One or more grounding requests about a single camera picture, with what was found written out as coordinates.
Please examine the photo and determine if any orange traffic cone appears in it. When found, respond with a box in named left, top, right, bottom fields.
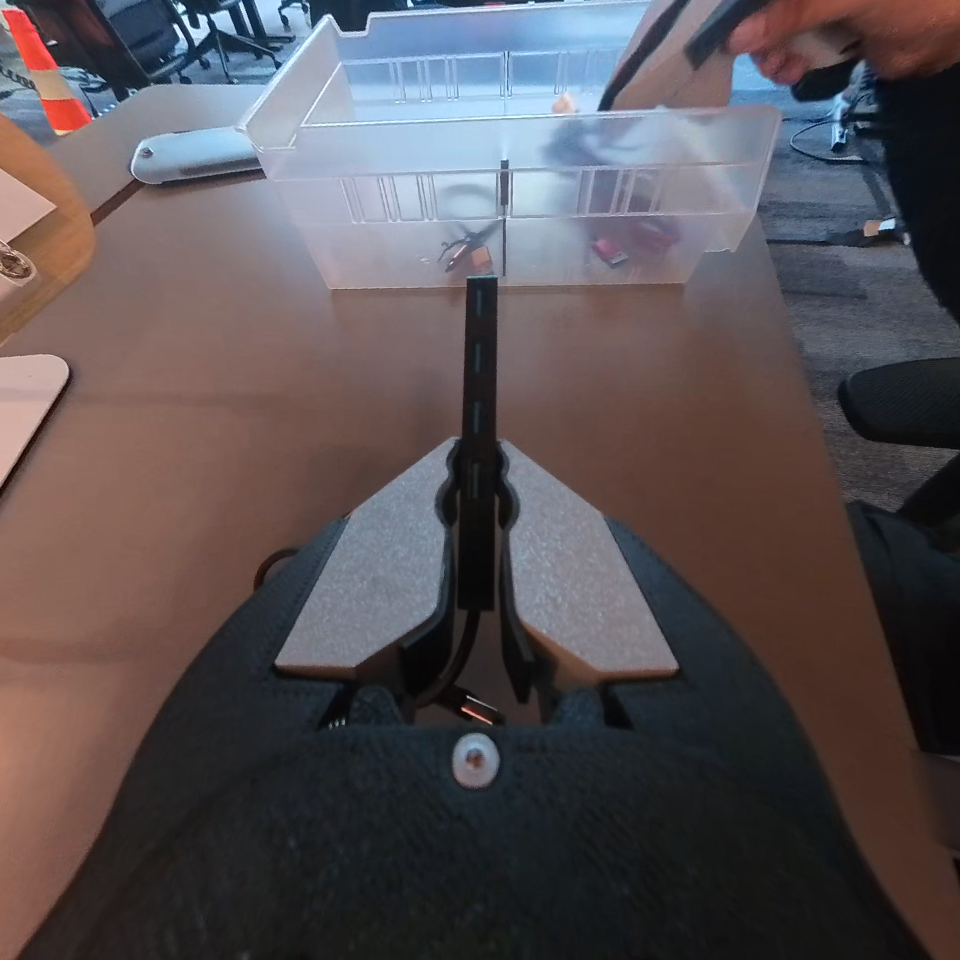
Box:
left=3, top=7, right=94, bottom=138

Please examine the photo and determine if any black office chair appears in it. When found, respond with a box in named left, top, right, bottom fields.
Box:
left=93, top=0, right=198, bottom=85
left=183, top=0, right=297, bottom=78

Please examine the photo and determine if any clear plastic bin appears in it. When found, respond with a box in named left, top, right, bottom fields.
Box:
left=237, top=0, right=783, bottom=291

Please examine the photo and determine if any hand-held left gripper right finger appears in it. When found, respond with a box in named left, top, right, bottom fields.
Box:
left=496, top=439, right=681, bottom=727

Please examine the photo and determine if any red usb plug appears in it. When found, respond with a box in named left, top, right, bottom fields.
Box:
left=589, top=222, right=682, bottom=273

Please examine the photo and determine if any black floor cable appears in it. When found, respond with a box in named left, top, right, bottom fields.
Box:
left=786, top=101, right=913, bottom=247

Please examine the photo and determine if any black usb hub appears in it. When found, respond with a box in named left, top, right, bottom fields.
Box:
left=453, top=275, right=503, bottom=613

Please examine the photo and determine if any person's right hand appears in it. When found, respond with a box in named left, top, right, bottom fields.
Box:
left=726, top=0, right=960, bottom=85

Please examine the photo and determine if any person's leg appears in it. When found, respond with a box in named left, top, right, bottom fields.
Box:
left=846, top=498, right=960, bottom=760

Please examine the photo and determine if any white flat device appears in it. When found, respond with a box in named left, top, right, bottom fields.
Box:
left=130, top=126, right=265, bottom=186

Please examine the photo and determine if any white stand base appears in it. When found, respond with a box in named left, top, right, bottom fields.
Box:
left=0, top=354, right=71, bottom=490

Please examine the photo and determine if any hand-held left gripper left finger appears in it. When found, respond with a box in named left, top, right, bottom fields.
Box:
left=273, top=437, right=460, bottom=723

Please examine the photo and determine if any black usb cable orange plug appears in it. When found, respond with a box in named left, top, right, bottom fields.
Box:
left=437, top=182, right=501, bottom=276

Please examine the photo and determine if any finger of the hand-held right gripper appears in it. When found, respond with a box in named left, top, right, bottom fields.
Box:
left=598, top=0, right=741, bottom=115

